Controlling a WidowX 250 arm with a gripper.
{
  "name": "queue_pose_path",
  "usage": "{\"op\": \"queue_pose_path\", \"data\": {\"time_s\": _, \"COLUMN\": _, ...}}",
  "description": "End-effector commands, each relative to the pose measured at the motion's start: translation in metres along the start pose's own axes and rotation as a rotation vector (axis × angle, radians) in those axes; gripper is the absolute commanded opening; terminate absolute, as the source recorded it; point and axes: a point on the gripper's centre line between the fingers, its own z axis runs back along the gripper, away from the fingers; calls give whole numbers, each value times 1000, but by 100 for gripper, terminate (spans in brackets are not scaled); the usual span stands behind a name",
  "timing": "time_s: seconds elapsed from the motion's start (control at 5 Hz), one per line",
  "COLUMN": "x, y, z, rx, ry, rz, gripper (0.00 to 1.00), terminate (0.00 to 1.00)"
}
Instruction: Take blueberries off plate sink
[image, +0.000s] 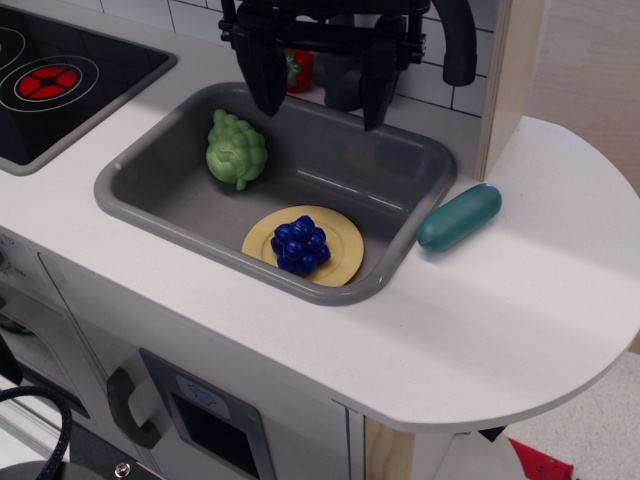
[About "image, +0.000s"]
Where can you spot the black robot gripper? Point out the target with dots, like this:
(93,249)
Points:
(387,34)

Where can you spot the blue toy blueberries cluster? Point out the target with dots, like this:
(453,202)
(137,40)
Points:
(300,246)

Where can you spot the yellow toy plate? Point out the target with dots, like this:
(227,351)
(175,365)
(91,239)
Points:
(343,239)

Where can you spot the grey plastic sink basin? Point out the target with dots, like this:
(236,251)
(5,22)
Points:
(385,181)

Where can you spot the black toy faucet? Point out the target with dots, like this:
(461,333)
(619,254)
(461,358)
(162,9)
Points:
(452,73)

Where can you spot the red toy pepper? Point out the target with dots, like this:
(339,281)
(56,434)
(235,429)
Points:
(300,65)

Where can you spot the green toy lettuce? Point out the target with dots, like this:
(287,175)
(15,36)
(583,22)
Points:
(236,152)

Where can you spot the light wooden side panel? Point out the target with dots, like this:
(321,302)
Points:
(517,40)

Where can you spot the teal toy cucumber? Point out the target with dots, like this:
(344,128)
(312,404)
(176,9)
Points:
(460,217)

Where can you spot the black toy stovetop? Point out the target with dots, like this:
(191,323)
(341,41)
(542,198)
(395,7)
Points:
(59,81)

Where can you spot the white toy oven door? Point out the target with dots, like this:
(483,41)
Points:
(222,411)

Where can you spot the red object on floor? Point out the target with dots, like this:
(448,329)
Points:
(540,466)

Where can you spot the black oven door handle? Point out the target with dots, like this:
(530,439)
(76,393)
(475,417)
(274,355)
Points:
(120,389)

